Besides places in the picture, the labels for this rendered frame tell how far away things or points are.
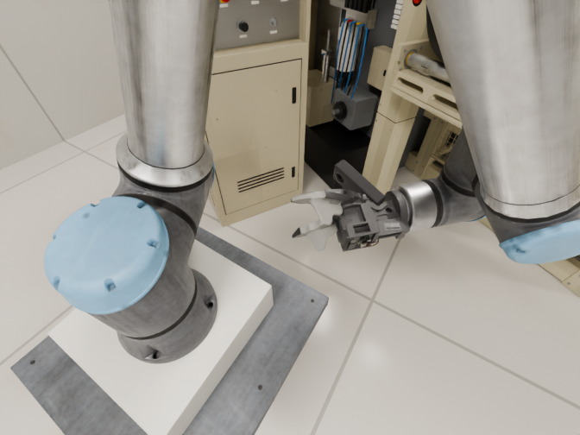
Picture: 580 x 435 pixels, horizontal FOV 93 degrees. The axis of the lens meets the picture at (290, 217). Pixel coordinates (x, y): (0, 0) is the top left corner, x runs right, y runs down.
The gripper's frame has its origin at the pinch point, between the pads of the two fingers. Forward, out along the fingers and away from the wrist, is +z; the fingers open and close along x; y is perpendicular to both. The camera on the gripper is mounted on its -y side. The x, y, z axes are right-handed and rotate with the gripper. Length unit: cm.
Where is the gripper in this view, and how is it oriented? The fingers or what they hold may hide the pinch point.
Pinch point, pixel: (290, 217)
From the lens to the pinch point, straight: 50.4
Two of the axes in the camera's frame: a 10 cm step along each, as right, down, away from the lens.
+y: 1.8, 8.8, -4.4
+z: -9.8, 1.7, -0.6
